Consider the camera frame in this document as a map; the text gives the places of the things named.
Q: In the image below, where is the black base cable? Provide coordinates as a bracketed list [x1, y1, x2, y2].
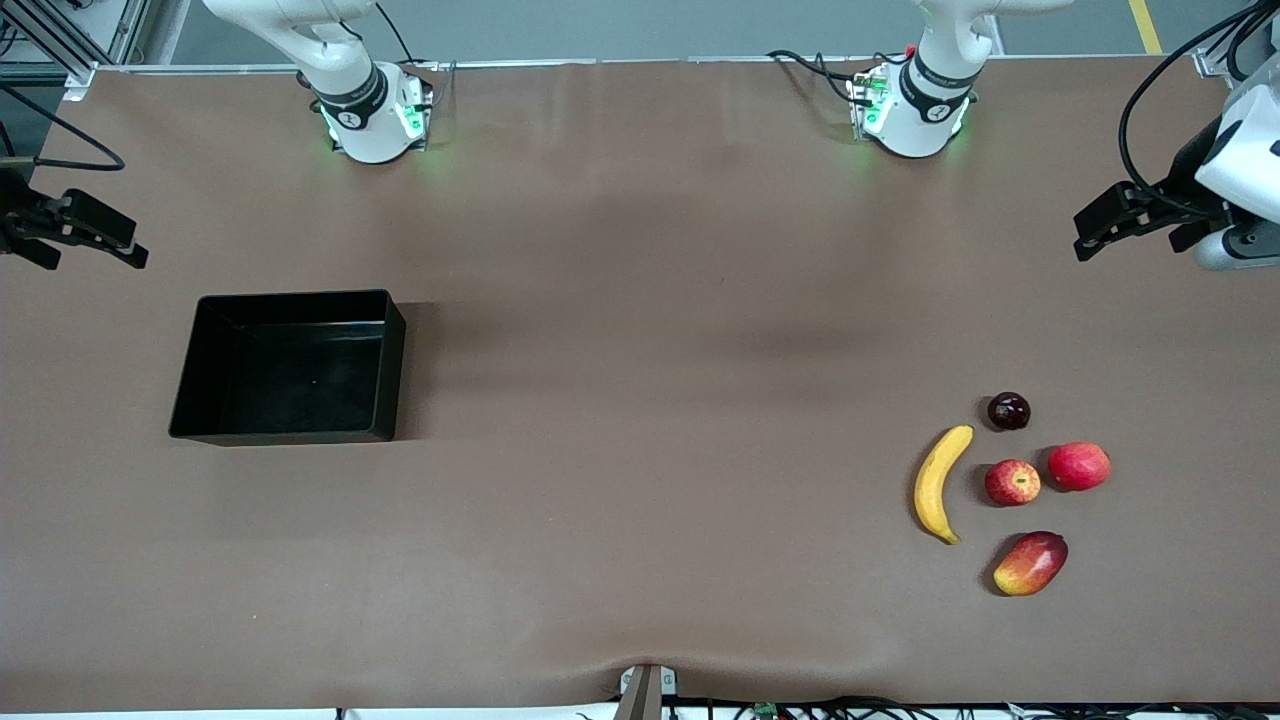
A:
[375, 0, 443, 73]
[767, 48, 873, 103]

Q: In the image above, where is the plain red apple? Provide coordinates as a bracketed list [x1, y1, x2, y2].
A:
[1047, 441, 1112, 493]

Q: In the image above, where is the red yellow mango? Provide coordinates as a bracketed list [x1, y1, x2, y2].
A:
[993, 531, 1069, 598]

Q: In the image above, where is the small red yellow apple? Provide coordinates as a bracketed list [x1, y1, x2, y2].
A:
[984, 459, 1042, 508]

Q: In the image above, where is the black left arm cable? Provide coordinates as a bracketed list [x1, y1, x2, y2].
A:
[1118, 0, 1280, 217]

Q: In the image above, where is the black plastic box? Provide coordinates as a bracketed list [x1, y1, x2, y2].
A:
[168, 290, 407, 446]

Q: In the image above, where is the aluminium frame corner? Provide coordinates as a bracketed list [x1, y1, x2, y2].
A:
[1193, 0, 1280, 81]
[0, 0, 151, 101]

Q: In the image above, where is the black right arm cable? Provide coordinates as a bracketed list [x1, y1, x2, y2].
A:
[0, 85, 126, 173]

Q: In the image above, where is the yellow banana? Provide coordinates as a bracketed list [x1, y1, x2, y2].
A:
[913, 424, 976, 546]

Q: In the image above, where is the black right base cable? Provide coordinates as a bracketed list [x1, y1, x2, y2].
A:
[375, 0, 443, 73]

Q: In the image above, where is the grey table clamp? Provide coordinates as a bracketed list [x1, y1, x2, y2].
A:
[615, 663, 679, 720]

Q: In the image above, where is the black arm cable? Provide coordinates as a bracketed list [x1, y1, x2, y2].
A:
[0, 85, 126, 173]
[1118, 0, 1280, 217]

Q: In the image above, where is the black left base cable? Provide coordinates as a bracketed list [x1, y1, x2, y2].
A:
[767, 48, 873, 103]

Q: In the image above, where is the brown table mat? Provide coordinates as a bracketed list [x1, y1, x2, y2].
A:
[0, 55, 1280, 713]

